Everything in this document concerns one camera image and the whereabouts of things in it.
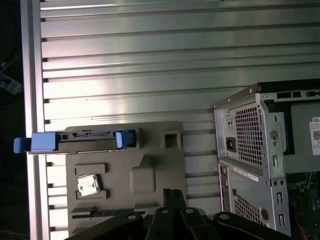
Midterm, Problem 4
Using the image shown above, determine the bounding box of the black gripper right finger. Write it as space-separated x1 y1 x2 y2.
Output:
172 189 293 240

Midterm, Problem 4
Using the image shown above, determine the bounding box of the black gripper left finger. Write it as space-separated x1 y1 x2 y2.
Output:
63 189 175 240

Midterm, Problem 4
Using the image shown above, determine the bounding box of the hard disk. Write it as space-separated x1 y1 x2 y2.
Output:
13 128 137 155

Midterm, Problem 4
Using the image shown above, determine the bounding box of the RAM stick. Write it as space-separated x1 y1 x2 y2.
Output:
91 210 147 217

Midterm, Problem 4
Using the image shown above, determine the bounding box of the grey parts rack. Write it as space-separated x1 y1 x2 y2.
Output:
64 121 188 240

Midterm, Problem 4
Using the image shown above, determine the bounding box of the silver CPU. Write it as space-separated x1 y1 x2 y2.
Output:
76 174 100 195

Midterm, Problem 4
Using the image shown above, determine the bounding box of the black open PC case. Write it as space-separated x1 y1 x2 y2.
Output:
212 79 320 240

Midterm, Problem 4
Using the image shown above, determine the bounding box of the grey power supply unit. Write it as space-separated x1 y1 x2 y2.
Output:
219 101 320 176

